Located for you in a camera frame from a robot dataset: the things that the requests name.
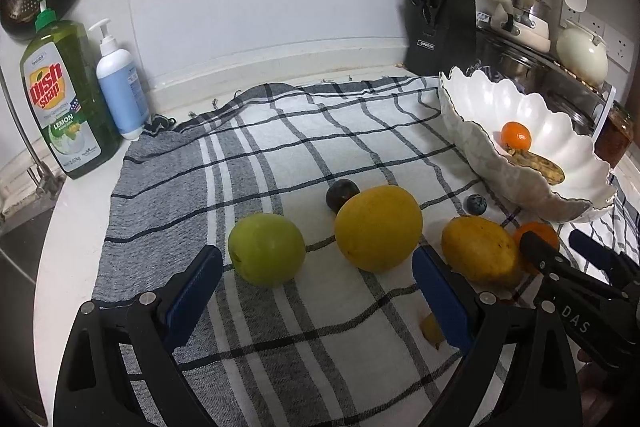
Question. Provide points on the brown spotted banana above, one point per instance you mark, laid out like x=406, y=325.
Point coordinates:
x=540, y=167

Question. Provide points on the dark purple plum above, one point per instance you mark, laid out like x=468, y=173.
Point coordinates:
x=340, y=196

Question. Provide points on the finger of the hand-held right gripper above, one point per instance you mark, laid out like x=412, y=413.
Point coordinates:
x=550, y=269
x=600, y=259

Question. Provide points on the amber glass jar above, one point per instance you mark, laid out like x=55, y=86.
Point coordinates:
x=612, y=137

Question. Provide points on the green apple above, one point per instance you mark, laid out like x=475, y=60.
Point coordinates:
x=266, y=249

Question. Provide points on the orange tangerine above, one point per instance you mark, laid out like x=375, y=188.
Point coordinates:
x=542, y=229
x=516, y=136

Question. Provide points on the white wall sockets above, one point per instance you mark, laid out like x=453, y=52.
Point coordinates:
x=617, y=39

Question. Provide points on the large steel pot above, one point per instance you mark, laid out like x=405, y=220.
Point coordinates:
x=505, y=59

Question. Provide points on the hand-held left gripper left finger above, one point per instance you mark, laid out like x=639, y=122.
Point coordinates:
x=200, y=287

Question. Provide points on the steel faucet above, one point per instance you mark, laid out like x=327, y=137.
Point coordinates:
x=45, y=179

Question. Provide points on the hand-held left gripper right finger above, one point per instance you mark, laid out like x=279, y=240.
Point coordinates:
x=440, y=292

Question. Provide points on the large round yellow citrus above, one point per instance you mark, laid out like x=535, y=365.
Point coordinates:
x=378, y=227

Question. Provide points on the white blue pump bottle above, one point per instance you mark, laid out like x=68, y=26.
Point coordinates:
x=120, y=92

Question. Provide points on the black knife block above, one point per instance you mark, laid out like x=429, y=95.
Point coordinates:
x=440, y=32

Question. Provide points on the white scalloped bowl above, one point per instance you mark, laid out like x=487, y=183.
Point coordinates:
x=550, y=117

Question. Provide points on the green dish soap bottle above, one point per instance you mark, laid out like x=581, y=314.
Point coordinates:
x=70, y=107

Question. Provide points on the steel sink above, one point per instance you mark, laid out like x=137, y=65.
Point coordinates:
x=20, y=267

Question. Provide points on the grey checked cloth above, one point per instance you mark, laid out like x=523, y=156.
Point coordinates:
x=250, y=147

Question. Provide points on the small yellow loquat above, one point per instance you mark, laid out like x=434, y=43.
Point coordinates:
x=430, y=329

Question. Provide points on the steel shelf rack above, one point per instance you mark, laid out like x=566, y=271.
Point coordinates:
x=575, y=92

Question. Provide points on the white teapot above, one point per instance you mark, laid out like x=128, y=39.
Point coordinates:
x=580, y=54

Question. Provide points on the blueberry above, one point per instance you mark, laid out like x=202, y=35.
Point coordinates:
x=476, y=204

